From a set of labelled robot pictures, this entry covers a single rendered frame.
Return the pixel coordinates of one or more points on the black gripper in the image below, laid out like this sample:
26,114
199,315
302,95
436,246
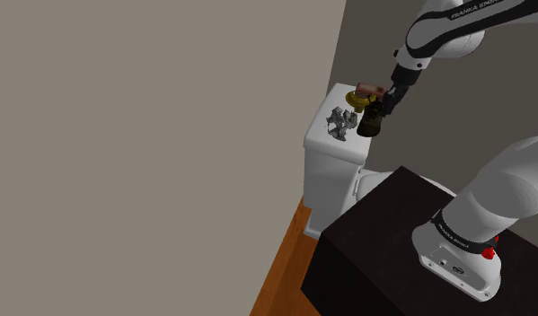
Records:
403,78

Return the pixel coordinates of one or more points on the pink rectangular box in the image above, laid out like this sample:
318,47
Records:
370,90

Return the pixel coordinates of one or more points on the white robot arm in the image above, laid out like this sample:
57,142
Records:
496,192

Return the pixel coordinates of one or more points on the dark brown boot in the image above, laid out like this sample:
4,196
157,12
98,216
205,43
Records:
370,121

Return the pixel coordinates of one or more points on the yellow round cup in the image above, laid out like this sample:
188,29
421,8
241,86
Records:
355,100

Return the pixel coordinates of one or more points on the grey crumpled figure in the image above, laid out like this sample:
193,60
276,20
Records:
340,122

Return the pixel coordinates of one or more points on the white toilet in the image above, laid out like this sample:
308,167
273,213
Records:
334,175

